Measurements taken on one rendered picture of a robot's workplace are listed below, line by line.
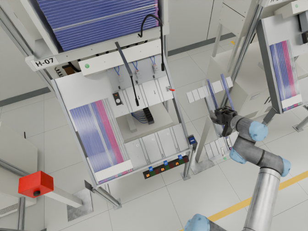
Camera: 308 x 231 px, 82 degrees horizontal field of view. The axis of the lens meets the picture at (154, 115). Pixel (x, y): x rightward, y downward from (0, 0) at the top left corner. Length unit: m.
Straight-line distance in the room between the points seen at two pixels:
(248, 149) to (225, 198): 1.18
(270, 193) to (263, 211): 0.07
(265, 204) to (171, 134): 0.68
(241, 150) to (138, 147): 0.64
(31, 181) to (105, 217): 0.83
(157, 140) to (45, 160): 1.59
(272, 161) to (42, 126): 2.56
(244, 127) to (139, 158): 0.69
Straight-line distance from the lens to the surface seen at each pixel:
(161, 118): 1.55
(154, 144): 1.22
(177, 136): 1.25
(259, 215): 0.79
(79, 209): 2.08
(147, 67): 1.12
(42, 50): 1.12
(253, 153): 0.87
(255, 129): 0.83
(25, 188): 1.44
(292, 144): 2.51
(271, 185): 0.83
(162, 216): 1.90
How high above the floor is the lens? 1.89
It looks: 54 degrees down
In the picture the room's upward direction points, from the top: 7 degrees counter-clockwise
